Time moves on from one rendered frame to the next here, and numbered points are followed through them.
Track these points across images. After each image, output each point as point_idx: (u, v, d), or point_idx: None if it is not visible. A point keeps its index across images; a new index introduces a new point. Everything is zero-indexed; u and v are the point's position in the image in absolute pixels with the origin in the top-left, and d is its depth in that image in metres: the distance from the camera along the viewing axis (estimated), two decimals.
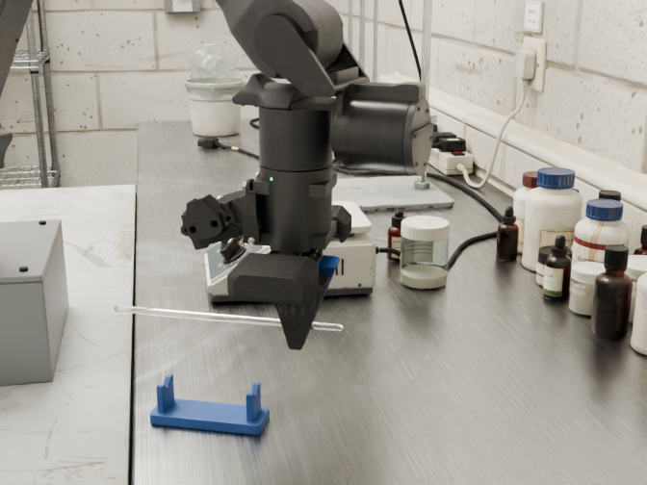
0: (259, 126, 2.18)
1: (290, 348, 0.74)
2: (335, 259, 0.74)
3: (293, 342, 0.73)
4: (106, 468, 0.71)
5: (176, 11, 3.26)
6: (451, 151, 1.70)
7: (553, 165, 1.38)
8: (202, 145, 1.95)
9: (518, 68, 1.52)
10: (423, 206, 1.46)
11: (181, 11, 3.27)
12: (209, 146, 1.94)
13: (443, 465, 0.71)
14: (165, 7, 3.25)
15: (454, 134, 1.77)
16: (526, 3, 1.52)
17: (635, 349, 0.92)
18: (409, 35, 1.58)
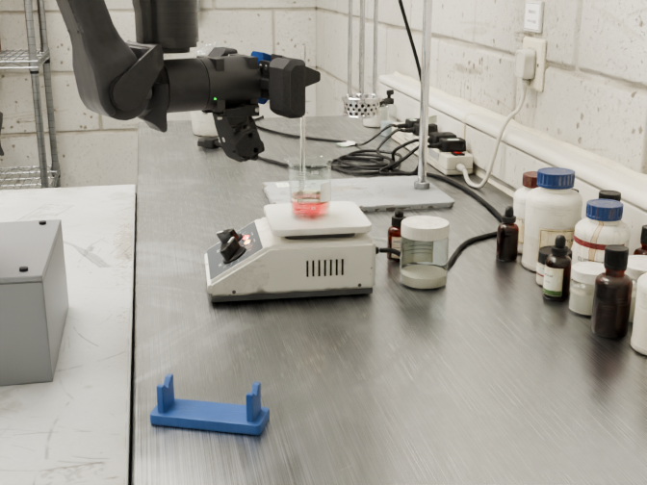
0: (259, 126, 2.18)
1: (320, 80, 1.05)
2: (253, 53, 1.03)
3: (316, 78, 1.04)
4: (106, 468, 0.71)
5: None
6: (451, 151, 1.70)
7: (553, 165, 1.38)
8: (202, 145, 1.95)
9: (518, 68, 1.52)
10: (423, 206, 1.46)
11: None
12: (209, 146, 1.94)
13: (443, 465, 0.71)
14: None
15: (454, 134, 1.77)
16: (526, 3, 1.52)
17: (635, 349, 0.92)
18: (409, 35, 1.58)
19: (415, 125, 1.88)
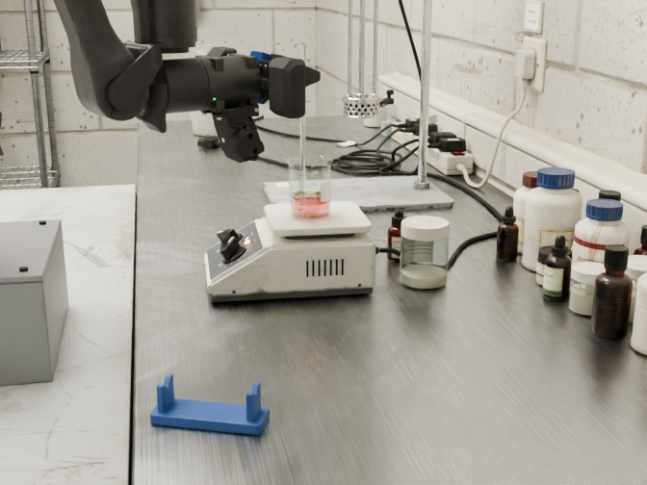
0: (259, 126, 2.18)
1: (320, 80, 1.04)
2: (253, 53, 1.03)
3: (316, 77, 1.04)
4: (106, 468, 0.71)
5: None
6: (451, 151, 1.70)
7: (553, 165, 1.38)
8: (202, 145, 1.95)
9: (518, 68, 1.52)
10: (423, 206, 1.46)
11: None
12: (209, 146, 1.94)
13: (443, 465, 0.71)
14: None
15: (454, 134, 1.77)
16: (526, 3, 1.52)
17: (635, 349, 0.92)
18: (409, 35, 1.58)
19: (415, 125, 1.88)
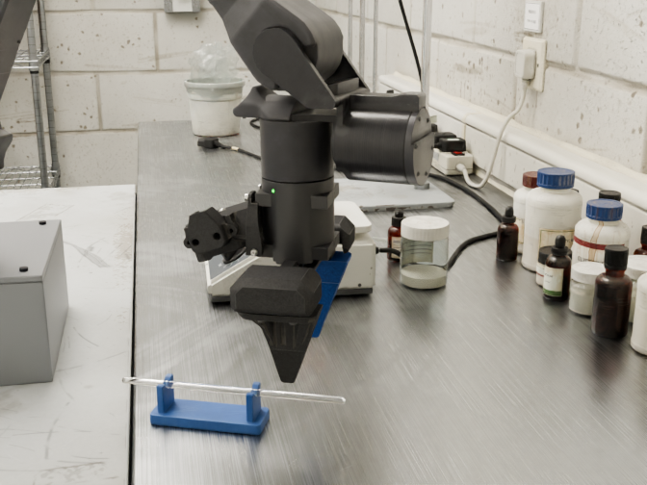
0: (259, 126, 2.18)
1: (282, 381, 0.70)
2: (348, 254, 0.78)
3: (285, 374, 0.69)
4: (106, 468, 0.71)
5: (176, 11, 3.26)
6: (451, 151, 1.70)
7: (553, 165, 1.38)
8: (202, 145, 1.95)
9: (518, 68, 1.52)
10: (423, 206, 1.46)
11: (181, 11, 3.27)
12: (209, 146, 1.94)
13: (443, 465, 0.71)
14: (165, 7, 3.25)
15: (454, 134, 1.77)
16: (526, 3, 1.52)
17: (635, 349, 0.92)
18: (409, 35, 1.58)
19: None
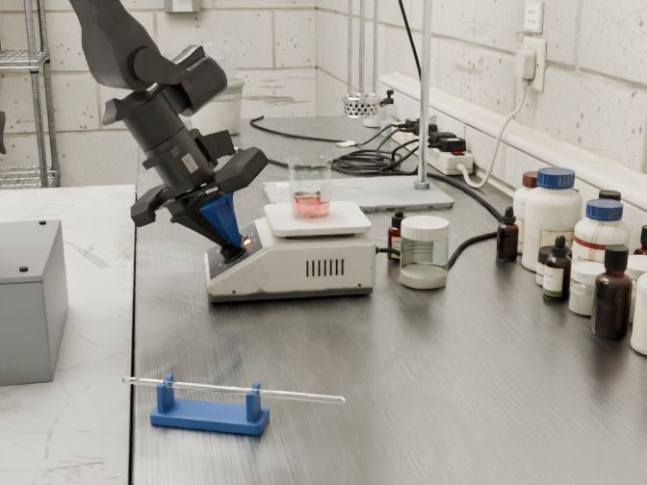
0: (259, 126, 2.18)
1: (231, 245, 1.08)
2: (212, 204, 1.01)
3: (225, 242, 1.08)
4: (106, 468, 0.71)
5: (176, 11, 3.26)
6: (451, 151, 1.70)
7: (553, 165, 1.38)
8: None
9: (518, 68, 1.52)
10: (423, 206, 1.46)
11: (181, 11, 3.27)
12: None
13: (443, 465, 0.71)
14: (165, 7, 3.25)
15: (454, 134, 1.77)
16: (526, 3, 1.52)
17: (635, 349, 0.92)
18: (409, 35, 1.58)
19: (415, 125, 1.88)
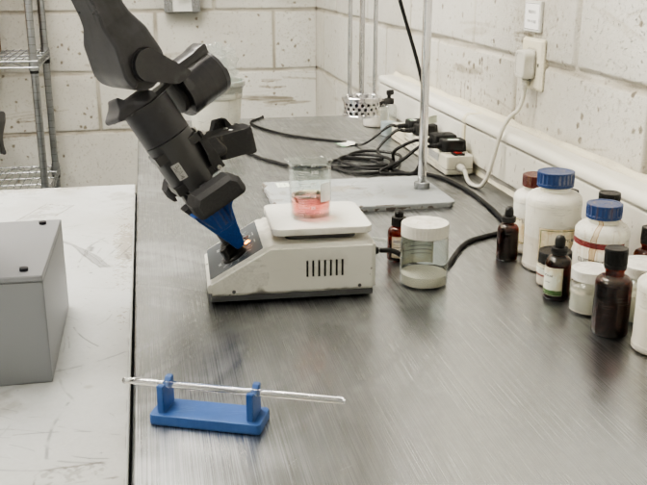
0: (259, 126, 2.18)
1: None
2: (195, 216, 1.01)
3: None
4: (106, 468, 0.71)
5: (176, 11, 3.26)
6: (451, 151, 1.70)
7: (553, 165, 1.38)
8: None
9: (518, 68, 1.52)
10: (423, 206, 1.46)
11: (181, 11, 3.27)
12: None
13: (443, 465, 0.71)
14: (165, 7, 3.25)
15: (454, 134, 1.77)
16: (526, 3, 1.52)
17: (635, 349, 0.92)
18: (409, 35, 1.58)
19: (415, 125, 1.88)
